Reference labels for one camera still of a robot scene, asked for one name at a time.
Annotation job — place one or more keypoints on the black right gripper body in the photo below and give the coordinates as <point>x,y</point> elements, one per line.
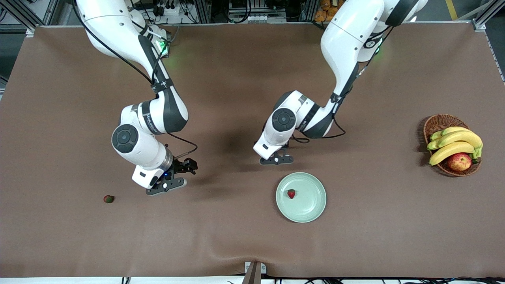
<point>179,166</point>

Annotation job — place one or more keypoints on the red strawberry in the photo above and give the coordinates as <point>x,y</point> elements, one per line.
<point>291,193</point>
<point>109,198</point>

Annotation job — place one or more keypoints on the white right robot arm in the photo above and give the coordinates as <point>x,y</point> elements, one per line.
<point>118,19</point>

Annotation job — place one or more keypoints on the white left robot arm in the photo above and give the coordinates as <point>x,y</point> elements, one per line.
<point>351,35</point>

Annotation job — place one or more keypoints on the pale green round plate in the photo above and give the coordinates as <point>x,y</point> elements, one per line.
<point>307,209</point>

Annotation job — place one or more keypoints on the brown table mat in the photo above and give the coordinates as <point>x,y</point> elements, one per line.
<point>79,244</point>

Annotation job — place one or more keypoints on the white power strip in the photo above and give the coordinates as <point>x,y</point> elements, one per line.
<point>169,10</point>

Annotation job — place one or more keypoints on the brown wicker basket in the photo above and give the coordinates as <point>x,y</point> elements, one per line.
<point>440,122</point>

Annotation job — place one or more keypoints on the yellow banana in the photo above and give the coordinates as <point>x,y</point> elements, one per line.
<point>449,150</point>
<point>453,129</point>
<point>461,137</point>

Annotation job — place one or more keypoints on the red apple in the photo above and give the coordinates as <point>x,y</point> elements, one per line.
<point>459,161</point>

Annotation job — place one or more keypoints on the silver metal bracket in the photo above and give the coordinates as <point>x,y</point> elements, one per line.
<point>263,268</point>

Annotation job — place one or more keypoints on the aluminium frame beam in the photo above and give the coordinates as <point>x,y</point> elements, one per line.
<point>480,24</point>
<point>17,11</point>

